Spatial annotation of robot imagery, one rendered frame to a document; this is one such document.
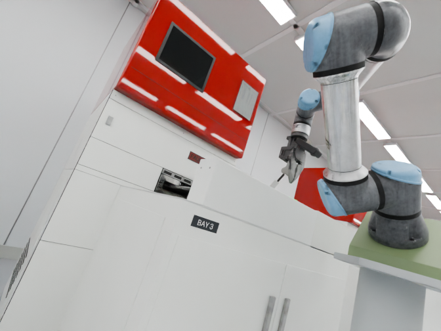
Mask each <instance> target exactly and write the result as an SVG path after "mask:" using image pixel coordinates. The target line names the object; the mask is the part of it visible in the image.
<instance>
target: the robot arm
mask: <svg viewBox="0 0 441 331"><path fill-rule="evenodd" d="M410 29H411V20H410V16H409V13H408V11H407V10H406V8H405V7H404V6H403V5H402V4H400V3H399V2H397V1H394V0H374V1H370V2H369V3H364V4H361V5H357V6H354V7H350V8H347V9H343V10H340V11H336V12H329V13H327V14H325V15H323V16H319V17H317V18H314V19H313V20H311V22H310V23H309V24H308V26H307V28H306V31H305V35H304V41H303V62H304V68H305V70H306V71H307V72H310V73H313V79H315V80H316V81H317V82H318V83H319V84H320V88H321V91H317V90H315V89H306V90H304V91H303V92H302V93H301V94H300V96H299V99H298V105H297V111H296V114H295V119H294V122H293V127H292V130H291V136H287V140H288V144H287V146H282V147H281V150H280V155H279V158H280V159H281V160H283V161H284V162H286V163H287V165H286V166H285V167H283V168H282V170H281V172H282V173H284V174H286V175H287V176H288V179H289V183H293V182H294V181H295V180H296V179H297V177H298V176H299V175H300V174H301V172H302V171H303V169H304V166H305V161H306V160H305V159H306V153H305V151H307V152H309V153H310V155H311V156H314V157H316V158H319V157H320V156H321V155H322V153H321V152H320V150H319V149H318V148H316V147H313V146H312V145H310V144H308V143H307V140H308V137H309V134H310V128H311V125H312V120H313V117H314V114H315V112H318V111H321V110H323V117H324V131H325V144H326V152H327V166H328V167H327V168H325V169H324V171H323V177H324V179H320V180H318V182H317V186H318V191H319V193H320V197H321V199H322V202H323V203H324V206H325V208H326V210H327V211H328V213H329V214H330V215H332V216H335V217H337V216H343V215H345V216H347V215H351V214H355V213H363V212H368V211H373V212H372V214H371V217H370V219H369V222H368V225H367V227H368V233H369V235H370V237H372V239H374V240H375V241H376V242H378V243H380V244H382V245H384V246H388V247H391V248H396V249H403V250H410V249H416V248H420V247H422V246H424V245H425V244H426V243H427V242H428V241H429V230H428V228H427V225H426V223H425V221H424V219H423V216H422V215H421V202H422V184H423V181H422V173H421V170H420V169H419V168H418V167H417V166H416V165H413V164H410V163H407V162H401V161H395V160H383V161H378V162H374V163H372V165H371V167H370V168H371V170H370V171H368V169H367V168H366V167H364V166H363V165H362V156H361V139H360V107H359V96H360V92H359V90H360V89H361V88H362V86H363V85H364V84H365V83H366V81H367V80H368V79H369V78H370V77H371V76H372V75H373V74H374V73H375V71H376V70H377V69H378V68H379V67H380V65H382V63H384V62H385V61H388V60H390V59H391V58H393V57H394V56H395V55H396V53H397V52H398V51H399V50H400V49H401V48H402V47H403V46H404V44H405V42H406V40H407V38H408V36H409V34H410ZM297 163H298V164H297Z"/></svg>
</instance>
